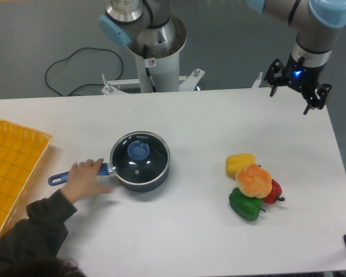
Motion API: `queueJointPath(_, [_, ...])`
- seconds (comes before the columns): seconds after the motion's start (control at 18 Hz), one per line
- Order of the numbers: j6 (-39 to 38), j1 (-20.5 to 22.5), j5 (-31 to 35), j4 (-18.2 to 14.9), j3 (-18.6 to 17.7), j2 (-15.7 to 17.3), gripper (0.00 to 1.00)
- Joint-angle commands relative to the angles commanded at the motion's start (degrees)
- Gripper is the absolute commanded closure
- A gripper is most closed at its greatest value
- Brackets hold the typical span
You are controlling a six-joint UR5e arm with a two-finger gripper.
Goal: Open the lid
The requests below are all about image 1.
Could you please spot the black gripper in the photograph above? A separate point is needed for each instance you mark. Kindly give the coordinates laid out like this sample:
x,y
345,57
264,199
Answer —
x,y
301,73

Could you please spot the glass lid blue knob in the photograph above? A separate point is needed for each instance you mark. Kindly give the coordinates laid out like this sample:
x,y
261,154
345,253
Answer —
x,y
139,157

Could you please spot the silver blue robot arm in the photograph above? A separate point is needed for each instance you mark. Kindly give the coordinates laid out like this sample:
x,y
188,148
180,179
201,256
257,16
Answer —
x,y
318,23

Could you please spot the dark green sleeve forearm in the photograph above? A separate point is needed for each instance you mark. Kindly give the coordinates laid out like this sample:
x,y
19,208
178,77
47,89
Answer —
x,y
41,235

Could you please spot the person's hand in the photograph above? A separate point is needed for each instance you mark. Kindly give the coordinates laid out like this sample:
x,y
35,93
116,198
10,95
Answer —
x,y
82,181

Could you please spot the yellow bell pepper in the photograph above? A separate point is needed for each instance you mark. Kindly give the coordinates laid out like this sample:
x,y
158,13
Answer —
x,y
236,162

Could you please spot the orange bell pepper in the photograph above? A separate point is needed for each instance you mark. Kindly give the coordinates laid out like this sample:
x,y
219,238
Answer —
x,y
254,181

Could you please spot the red bell pepper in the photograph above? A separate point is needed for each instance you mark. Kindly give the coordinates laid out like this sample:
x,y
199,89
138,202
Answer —
x,y
275,194

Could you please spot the green bell pepper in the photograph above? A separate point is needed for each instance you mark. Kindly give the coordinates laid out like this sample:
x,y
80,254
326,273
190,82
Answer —
x,y
248,208

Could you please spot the yellow plastic basket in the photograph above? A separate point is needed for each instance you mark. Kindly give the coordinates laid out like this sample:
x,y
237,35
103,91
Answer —
x,y
21,151

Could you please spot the dark hair head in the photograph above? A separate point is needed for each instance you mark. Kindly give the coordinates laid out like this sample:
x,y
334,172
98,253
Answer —
x,y
43,267

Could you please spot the white base bracket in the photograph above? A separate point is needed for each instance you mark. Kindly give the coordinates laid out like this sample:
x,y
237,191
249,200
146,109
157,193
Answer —
x,y
164,80

